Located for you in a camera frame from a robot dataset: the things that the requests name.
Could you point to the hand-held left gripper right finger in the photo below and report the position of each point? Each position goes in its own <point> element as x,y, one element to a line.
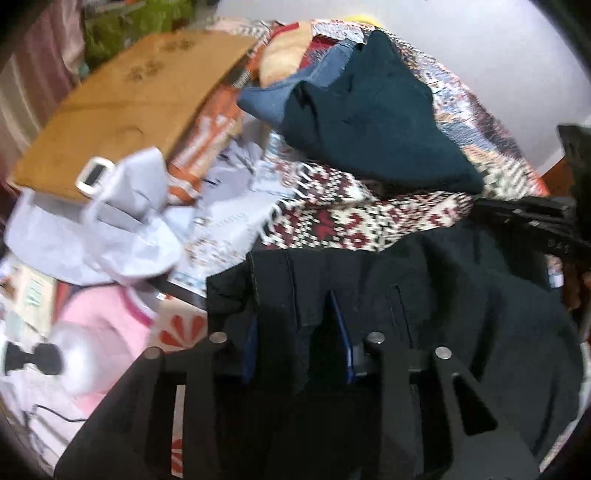
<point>342,342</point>

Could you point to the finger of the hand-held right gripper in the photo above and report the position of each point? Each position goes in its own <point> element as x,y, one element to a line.
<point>531,216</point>

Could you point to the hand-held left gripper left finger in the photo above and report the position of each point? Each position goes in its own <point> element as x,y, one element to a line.
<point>251,351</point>

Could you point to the black pants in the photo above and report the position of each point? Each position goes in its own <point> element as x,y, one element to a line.
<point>461,295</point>

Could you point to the patterned knit blanket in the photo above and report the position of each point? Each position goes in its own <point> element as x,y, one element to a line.
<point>351,217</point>

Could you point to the pink plush toy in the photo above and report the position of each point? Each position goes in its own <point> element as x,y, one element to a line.
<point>99,341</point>

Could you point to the pale lavender cloth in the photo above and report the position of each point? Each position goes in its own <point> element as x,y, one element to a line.
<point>124,230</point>

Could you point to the dark teal garment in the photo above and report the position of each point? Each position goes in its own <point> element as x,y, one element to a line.
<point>378,120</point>

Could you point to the orange white printed sheet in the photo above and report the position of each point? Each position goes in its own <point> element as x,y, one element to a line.
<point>207,138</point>

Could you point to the blue jeans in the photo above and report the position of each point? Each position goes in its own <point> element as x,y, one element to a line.
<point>272,99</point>

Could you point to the wooden board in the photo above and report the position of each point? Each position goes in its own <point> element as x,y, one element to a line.
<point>134,106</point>

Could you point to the orange beige pillow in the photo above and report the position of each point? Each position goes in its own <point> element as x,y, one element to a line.
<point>286,55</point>

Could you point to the green bag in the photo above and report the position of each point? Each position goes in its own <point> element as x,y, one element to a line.
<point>134,27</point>

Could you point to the pink striped curtain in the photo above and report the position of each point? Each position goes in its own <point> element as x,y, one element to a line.
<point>32,69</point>

